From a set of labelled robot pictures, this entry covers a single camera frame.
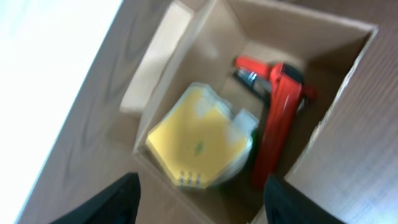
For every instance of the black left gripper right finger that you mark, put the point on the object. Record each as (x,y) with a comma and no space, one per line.
(284,204)

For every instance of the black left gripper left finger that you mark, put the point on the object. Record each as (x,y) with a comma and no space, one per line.
(116,204)

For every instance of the green tape roll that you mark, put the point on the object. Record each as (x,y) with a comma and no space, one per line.
(245,160)

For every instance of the yellow sticky note pad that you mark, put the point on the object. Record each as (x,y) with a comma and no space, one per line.
(201,142)

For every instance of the red utility knife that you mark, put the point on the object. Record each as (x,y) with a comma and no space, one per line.
(286,95)

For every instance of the cardboard box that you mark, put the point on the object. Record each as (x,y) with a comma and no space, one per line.
(197,41)

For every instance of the red black stapler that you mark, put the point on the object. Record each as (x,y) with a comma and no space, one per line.
(254,75)

